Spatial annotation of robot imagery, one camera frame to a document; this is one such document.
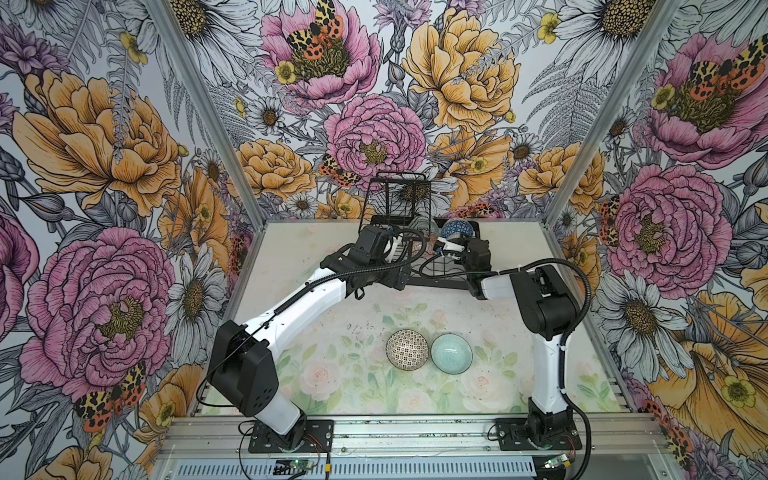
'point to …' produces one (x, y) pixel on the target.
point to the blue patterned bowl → (458, 228)
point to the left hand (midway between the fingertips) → (391, 275)
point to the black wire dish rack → (402, 201)
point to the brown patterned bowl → (407, 349)
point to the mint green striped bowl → (451, 353)
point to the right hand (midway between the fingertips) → (468, 236)
